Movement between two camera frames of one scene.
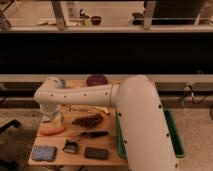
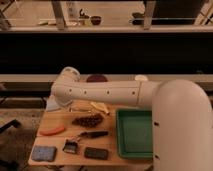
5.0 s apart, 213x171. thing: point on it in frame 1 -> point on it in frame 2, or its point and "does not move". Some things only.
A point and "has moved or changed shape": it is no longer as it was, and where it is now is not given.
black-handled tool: x=93 y=134 does not move
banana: x=101 y=108 does not move
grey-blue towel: x=45 y=118 has moved or changed shape
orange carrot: x=52 y=131 does not move
